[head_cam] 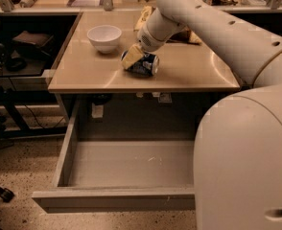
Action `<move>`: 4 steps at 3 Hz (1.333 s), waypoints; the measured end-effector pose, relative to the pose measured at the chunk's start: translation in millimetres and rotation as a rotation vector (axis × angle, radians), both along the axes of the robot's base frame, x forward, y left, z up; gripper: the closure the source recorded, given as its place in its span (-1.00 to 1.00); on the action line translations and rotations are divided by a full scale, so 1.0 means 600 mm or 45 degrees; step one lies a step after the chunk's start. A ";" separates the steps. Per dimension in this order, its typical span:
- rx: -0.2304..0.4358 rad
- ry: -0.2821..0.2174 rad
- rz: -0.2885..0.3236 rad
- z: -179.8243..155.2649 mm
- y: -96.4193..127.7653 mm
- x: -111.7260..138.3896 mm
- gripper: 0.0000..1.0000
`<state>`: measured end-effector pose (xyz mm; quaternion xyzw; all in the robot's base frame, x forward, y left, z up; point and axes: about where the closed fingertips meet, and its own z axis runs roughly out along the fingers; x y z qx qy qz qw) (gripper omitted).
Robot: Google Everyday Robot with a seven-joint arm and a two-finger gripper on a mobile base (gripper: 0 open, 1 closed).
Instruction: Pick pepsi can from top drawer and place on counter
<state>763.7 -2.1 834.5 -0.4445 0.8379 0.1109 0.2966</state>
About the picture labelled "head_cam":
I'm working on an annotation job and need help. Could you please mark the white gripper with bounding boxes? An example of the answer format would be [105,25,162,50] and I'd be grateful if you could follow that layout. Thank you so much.
[121,25,164,70]

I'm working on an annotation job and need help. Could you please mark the blue pepsi can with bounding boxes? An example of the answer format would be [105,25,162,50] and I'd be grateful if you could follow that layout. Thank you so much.
[126,53,159,77]

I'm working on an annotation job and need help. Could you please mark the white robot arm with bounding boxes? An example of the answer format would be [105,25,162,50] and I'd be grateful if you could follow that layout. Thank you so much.
[122,0,282,230]

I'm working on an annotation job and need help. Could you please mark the beige counter cabinet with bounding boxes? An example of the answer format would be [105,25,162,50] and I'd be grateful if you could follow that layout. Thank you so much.
[47,10,244,124]

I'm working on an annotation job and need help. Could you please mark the open grey drawer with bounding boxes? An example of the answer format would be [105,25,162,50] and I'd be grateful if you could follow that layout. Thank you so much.
[33,94,196,213]

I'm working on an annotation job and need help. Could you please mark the white ceramic bowl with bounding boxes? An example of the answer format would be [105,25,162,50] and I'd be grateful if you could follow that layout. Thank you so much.
[87,25,122,54]

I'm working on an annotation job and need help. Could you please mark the brown chip bag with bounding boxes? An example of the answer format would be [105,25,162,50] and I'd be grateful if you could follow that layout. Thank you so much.
[134,6,202,45]

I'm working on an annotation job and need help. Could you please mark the black office chair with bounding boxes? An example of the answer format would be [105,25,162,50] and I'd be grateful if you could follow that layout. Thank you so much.
[0,23,55,78]

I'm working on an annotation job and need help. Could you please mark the black caster wheel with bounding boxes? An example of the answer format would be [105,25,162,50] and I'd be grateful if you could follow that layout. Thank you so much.
[0,187,14,203]

